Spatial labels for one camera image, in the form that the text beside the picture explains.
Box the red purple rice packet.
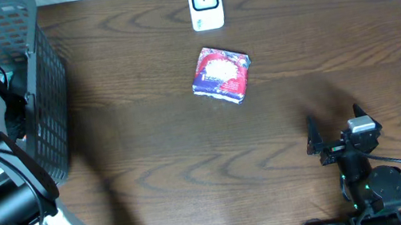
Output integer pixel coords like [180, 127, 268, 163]
[191, 47, 251, 104]

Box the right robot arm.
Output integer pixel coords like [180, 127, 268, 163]
[306, 105, 401, 225]

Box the grey plastic mesh basket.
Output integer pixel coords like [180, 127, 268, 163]
[0, 0, 69, 185]

